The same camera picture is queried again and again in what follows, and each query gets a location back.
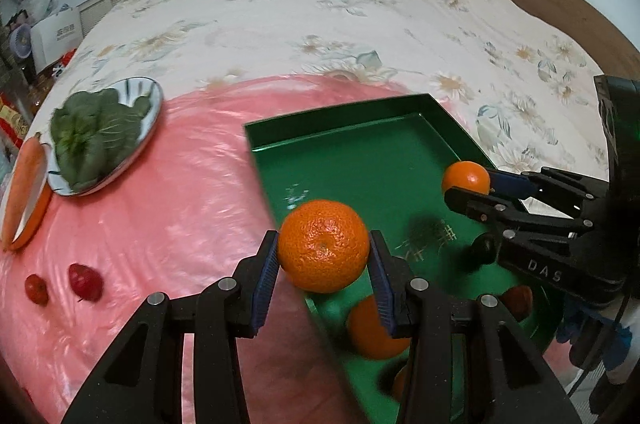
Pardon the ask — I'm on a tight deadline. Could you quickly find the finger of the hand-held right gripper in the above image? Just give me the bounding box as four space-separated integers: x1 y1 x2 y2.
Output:
487 167 609 218
444 185 597 245

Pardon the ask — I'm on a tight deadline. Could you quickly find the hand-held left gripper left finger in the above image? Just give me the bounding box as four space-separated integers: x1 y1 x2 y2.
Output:
60 230 281 424

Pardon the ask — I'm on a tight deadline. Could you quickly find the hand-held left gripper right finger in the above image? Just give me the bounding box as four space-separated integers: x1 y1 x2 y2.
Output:
367 229 583 424

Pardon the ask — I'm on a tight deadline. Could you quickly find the orange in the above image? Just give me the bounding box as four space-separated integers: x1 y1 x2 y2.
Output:
441 161 492 195
391 364 409 403
346 294 414 360
277 199 372 295

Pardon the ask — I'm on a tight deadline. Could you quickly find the dark purple plum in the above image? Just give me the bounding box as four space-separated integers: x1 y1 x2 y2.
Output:
469 232 499 267

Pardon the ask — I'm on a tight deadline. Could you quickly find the small red apple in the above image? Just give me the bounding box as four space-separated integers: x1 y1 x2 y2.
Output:
24 274 50 305
68 263 105 303
500 285 535 323

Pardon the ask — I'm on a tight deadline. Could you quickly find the green rectangular tray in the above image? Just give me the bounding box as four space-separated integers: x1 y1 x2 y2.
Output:
243 92 567 424

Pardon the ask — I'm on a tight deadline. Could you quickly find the person's right hand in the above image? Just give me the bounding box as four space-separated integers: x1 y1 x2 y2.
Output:
556 298 634 371

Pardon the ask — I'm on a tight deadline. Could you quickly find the pink plastic sheet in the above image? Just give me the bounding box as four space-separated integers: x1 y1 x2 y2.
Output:
0 74 566 424

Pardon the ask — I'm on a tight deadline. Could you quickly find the white plate with striped rim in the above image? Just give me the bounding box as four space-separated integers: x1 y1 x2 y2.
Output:
47 76 165 197

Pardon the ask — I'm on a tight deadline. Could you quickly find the green leafy vegetable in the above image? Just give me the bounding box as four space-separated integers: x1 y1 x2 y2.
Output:
50 88 154 193

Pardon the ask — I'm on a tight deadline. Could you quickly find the white plate with orange rim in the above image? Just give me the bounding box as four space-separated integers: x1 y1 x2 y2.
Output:
0 143 54 253

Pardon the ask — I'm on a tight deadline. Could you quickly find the carrot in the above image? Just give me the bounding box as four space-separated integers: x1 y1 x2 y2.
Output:
0 131 47 245

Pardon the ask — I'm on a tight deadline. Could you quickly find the white paper bag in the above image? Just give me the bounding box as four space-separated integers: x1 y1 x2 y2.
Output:
30 6 84 67

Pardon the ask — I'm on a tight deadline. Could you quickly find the small purple fan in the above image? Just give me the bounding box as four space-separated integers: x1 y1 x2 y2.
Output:
10 24 34 60

